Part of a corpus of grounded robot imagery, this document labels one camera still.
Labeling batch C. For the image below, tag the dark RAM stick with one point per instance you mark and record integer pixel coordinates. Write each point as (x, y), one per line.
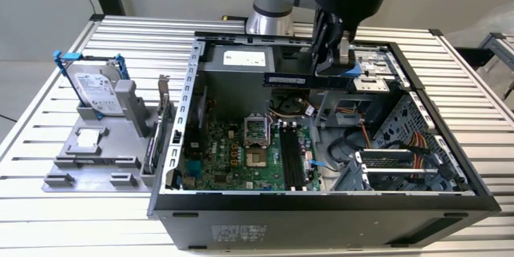
(97, 159)
(289, 80)

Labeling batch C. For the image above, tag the black RAM slot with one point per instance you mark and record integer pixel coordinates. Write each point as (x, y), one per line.
(301, 156)
(290, 156)
(296, 156)
(285, 156)

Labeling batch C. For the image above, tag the green Dell motherboard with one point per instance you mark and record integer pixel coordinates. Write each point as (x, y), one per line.
(264, 175)

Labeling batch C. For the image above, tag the blue motherboard connector block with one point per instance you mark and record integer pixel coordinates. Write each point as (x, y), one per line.
(194, 169)

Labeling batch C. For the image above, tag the silver disk bay cage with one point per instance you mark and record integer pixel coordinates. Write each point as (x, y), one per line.
(385, 158)

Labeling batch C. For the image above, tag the black open PC case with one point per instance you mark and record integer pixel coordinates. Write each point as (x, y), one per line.
(321, 227)

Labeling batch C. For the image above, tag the grey power supply unit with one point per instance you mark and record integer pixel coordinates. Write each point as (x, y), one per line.
(237, 97)

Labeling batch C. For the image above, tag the grey metal cabinet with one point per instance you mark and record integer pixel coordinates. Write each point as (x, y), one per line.
(499, 58)

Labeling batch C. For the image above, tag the CPU socket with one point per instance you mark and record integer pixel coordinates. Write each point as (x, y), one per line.
(257, 158)

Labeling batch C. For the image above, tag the silver hard disk drive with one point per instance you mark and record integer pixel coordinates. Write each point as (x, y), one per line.
(94, 88)

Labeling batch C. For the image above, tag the silver topped CPU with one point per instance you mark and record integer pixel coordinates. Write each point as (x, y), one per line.
(89, 138)

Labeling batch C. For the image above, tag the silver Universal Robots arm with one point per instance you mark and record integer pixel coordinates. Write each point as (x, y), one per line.
(269, 13)

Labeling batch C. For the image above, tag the graphics card with silver bracket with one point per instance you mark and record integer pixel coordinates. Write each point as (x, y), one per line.
(162, 85)

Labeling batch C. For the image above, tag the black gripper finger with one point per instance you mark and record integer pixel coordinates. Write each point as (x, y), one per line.
(348, 35)
(326, 43)

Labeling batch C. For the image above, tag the blue plastic drive latch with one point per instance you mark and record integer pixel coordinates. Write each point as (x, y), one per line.
(350, 72)

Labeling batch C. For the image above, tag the silver metal drive cage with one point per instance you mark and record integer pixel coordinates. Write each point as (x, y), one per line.
(369, 85)

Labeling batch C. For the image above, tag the grey plastic parts rack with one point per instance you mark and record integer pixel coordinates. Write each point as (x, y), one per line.
(117, 145)

